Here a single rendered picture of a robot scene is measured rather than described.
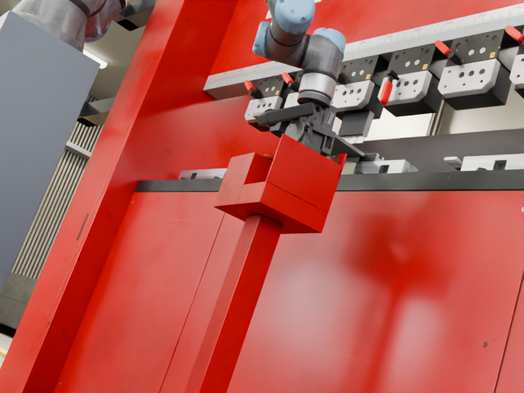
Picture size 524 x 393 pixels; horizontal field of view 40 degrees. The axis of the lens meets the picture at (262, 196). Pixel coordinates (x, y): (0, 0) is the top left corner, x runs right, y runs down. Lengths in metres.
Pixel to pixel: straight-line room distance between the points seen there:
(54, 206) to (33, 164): 9.08
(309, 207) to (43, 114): 0.55
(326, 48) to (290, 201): 0.34
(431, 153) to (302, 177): 1.15
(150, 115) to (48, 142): 1.36
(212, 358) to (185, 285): 0.66
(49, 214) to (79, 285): 7.85
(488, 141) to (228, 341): 1.28
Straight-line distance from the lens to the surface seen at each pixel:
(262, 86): 2.44
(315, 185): 1.46
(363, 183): 1.69
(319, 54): 1.54
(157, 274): 2.22
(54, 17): 1.36
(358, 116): 2.05
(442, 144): 2.53
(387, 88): 1.92
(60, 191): 10.39
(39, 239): 10.30
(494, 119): 5.30
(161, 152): 2.64
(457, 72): 1.84
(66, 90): 1.31
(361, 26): 2.21
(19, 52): 1.30
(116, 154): 2.59
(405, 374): 1.43
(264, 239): 1.47
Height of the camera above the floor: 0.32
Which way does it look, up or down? 15 degrees up
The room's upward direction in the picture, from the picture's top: 19 degrees clockwise
